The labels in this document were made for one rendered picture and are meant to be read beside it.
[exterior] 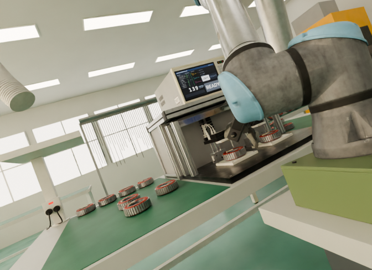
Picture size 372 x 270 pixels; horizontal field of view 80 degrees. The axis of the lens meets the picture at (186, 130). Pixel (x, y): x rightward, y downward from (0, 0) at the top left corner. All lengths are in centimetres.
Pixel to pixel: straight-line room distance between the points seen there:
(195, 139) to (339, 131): 92
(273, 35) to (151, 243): 68
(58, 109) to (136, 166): 288
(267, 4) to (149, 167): 698
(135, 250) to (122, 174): 669
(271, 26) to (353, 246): 56
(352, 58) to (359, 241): 28
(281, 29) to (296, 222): 51
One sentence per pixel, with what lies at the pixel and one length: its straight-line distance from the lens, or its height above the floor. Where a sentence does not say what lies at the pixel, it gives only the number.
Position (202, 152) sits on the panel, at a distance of 128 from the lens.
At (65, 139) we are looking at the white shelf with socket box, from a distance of 133.
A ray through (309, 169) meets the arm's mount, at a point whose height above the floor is 83.
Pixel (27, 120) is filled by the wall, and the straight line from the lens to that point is 767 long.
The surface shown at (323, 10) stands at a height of 214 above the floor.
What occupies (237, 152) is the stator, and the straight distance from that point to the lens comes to 103.
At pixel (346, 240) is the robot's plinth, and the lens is 42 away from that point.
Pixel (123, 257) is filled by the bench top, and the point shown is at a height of 73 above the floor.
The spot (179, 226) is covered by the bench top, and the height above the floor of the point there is 73.
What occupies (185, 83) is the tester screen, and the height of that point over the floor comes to 122.
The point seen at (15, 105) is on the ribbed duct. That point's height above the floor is 155.
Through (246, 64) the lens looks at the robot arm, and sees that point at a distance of 45.
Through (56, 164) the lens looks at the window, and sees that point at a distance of 738.
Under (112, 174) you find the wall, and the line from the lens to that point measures 732.
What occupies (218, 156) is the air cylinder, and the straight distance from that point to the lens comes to 118.
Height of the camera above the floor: 97
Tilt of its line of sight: 1 degrees up
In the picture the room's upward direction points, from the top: 21 degrees counter-clockwise
